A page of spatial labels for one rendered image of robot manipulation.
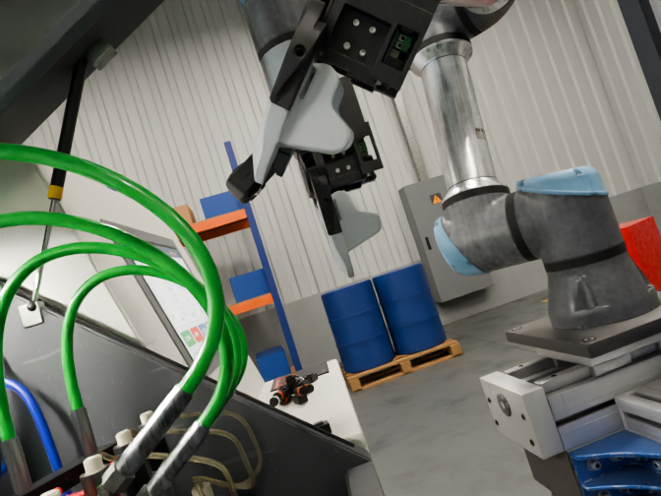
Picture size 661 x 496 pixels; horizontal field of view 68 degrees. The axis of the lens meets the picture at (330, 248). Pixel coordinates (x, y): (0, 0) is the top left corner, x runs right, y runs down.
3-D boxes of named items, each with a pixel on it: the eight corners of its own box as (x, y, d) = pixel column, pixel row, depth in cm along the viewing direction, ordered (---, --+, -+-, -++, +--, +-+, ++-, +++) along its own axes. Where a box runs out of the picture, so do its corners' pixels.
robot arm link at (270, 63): (257, 49, 51) (264, 81, 59) (270, 91, 51) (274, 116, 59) (326, 29, 52) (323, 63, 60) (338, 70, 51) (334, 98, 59)
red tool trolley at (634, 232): (577, 341, 426) (545, 246, 430) (604, 324, 451) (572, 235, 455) (665, 337, 368) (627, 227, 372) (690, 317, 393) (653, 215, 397)
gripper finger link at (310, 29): (288, 102, 31) (345, -19, 32) (266, 92, 31) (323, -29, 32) (290, 126, 36) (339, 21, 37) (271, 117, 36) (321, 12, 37)
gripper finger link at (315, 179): (343, 230, 50) (317, 148, 50) (329, 234, 49) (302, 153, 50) (340, 234, 54) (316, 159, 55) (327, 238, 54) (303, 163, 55)
